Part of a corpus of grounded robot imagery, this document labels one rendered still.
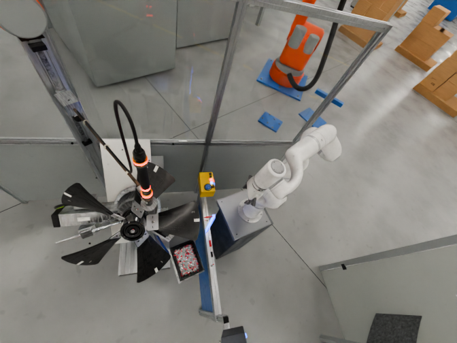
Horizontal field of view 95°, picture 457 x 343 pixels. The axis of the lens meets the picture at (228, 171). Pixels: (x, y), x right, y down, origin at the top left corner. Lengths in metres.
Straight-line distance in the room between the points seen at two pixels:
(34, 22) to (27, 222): 2.04
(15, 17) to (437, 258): 2.50
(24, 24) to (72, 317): 2.10
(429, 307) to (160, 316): 2.08
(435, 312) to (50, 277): 3.01
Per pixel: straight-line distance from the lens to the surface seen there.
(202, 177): 1.53
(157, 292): 2.39
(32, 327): 2.61
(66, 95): 1.30
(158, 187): 1.13
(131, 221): 1.20
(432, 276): 2.12
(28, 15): 1.18
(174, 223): 1.25
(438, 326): 2.24
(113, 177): 1.41
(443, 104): 7.87
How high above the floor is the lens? 2.39
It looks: 56 degrees down
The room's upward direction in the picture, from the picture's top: 25 degrees clockwise
